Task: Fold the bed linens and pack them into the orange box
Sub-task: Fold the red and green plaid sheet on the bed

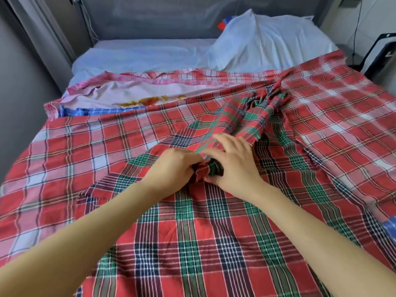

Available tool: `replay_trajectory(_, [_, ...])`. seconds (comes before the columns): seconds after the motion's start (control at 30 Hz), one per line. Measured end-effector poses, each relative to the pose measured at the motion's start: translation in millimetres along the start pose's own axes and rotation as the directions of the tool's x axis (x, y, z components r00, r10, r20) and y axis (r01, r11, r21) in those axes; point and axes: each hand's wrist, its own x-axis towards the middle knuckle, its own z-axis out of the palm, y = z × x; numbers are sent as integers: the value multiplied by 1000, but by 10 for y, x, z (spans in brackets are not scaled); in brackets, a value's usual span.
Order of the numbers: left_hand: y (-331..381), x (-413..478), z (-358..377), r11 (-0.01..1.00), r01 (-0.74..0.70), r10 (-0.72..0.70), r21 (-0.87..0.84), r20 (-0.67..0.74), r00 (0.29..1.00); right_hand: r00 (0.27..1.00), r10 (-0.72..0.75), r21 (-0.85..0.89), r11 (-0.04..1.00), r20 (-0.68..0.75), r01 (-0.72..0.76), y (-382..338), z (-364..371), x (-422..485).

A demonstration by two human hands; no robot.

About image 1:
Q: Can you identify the white pillow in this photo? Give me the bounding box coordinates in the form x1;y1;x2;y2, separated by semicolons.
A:
207;8;340;75

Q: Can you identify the person's right forearm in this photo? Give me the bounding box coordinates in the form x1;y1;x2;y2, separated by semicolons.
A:
246;182;396;297

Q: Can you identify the grey padded headboard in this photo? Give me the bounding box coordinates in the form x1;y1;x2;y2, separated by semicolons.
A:
77;0;332;42

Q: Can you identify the thin black cable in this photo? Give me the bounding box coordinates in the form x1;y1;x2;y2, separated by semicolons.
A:
349;3;364;66

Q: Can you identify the person's left forearm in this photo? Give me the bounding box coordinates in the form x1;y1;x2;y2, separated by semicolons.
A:
0;181;168;297

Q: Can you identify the white bed sheet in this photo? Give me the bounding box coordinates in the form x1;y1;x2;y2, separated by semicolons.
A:
65;37;217;90

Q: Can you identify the person's left hand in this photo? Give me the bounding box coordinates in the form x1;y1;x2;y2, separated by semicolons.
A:
141;147;205;202

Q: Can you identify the black white standing device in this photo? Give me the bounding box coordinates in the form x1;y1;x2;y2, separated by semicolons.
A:
359;33;396;81

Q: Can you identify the blue checked cloth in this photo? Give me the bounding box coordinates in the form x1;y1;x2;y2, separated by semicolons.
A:
59;105;396;242

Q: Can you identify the red blue cloth item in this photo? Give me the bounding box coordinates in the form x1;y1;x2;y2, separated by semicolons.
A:
217;15;236;31

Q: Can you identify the person's right hand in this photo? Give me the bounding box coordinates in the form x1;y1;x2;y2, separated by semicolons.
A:
201;133;269;203

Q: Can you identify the red white plaid cloth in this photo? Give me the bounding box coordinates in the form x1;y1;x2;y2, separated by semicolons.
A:
0;49;396;270

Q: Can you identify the grey curtain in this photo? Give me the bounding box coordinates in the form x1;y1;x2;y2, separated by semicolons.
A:
6;0;94;90

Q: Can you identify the red green plaid cloth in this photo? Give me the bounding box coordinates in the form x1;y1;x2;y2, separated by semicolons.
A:
74;83;396;297

